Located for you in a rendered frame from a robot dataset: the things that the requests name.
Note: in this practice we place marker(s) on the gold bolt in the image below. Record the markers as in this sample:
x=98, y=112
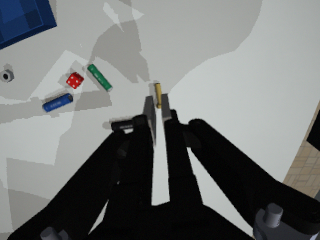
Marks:
x=158, y=92

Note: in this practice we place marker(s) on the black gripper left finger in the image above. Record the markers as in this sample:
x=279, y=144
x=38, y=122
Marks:
x=79, y=203

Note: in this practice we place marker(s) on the blue rack of labelled bins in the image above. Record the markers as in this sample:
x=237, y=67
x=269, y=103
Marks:
x=21, y=16

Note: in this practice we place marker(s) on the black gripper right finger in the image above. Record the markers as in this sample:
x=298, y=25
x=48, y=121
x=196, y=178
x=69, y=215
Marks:
x=279, y=211

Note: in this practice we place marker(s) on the blue battery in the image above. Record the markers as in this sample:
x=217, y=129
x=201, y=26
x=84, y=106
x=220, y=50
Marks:
x=58, y=102

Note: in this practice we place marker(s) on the red die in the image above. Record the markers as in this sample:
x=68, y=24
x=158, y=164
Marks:
x=75, y=80

